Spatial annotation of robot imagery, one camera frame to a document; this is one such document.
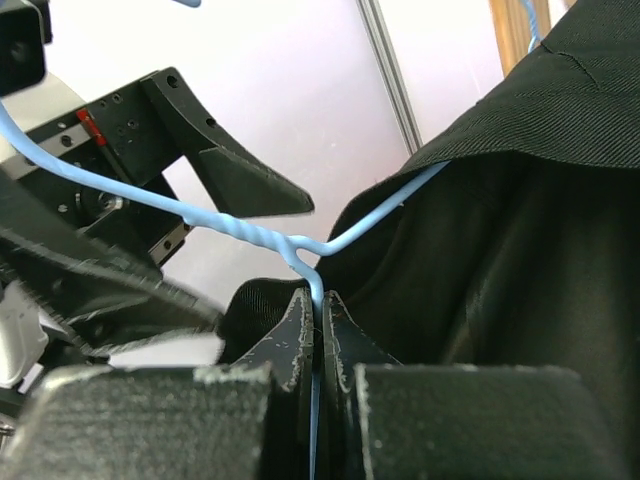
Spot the wooden clothes rack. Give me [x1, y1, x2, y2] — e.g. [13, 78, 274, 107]
[489, 0, 531, 76]

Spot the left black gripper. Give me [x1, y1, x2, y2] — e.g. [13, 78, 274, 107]
[1, 67, 315, 356]

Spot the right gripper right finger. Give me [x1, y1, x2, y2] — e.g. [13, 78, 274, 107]
[317, 292, 639, 479]

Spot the blue hanger of plaid skirt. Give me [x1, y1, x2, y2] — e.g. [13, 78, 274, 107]
[520, 0, 542, 53]

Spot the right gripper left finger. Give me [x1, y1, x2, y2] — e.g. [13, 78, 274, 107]
[1, 289, 313, 479]

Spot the blue hanger of black skirt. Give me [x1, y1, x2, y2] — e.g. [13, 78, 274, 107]
[0, 0, 449, 480]

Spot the black skirt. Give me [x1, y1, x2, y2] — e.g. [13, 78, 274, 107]
[217, 0, 640, 451]

